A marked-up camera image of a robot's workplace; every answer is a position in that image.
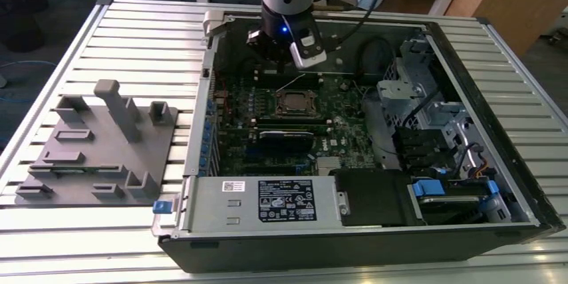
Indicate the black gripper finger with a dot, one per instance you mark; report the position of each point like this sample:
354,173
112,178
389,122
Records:
281,68

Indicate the silver CPU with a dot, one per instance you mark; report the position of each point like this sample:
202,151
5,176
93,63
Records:
294,102

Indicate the CPU socket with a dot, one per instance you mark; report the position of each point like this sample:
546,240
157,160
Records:
296,116

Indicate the installed RAM stick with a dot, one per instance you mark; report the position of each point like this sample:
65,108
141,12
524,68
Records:
290,120

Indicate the black graphics card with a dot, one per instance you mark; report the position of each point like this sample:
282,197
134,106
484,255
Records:
285,144

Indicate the green motherboard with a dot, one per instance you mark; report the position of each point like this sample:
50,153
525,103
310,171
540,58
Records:
350,134

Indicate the metal drive cage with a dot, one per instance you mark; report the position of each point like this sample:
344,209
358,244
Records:
397,90

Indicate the silver chipset heat sink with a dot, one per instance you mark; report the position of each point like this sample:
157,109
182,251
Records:
328,162

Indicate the silver power supply unit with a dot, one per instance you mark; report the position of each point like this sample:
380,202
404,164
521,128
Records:
212,211

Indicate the grey parts rack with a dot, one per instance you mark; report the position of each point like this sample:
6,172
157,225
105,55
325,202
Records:
106,151

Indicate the hard disk in blue carrier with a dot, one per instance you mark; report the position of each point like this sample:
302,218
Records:
425,187

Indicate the blue case latch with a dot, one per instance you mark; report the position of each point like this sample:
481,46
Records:
161,207

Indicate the black PC case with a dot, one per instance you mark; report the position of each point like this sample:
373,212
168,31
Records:
310,254

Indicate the green RAM stick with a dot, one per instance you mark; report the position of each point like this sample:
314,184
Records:
73,171

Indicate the black office chair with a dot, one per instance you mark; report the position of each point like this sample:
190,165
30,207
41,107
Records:
21,14

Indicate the blue plastic clip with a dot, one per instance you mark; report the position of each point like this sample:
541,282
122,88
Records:
490,187

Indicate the office chair base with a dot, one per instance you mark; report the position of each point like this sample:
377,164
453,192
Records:
560,36

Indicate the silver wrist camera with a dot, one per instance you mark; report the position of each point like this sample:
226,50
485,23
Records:
308,51

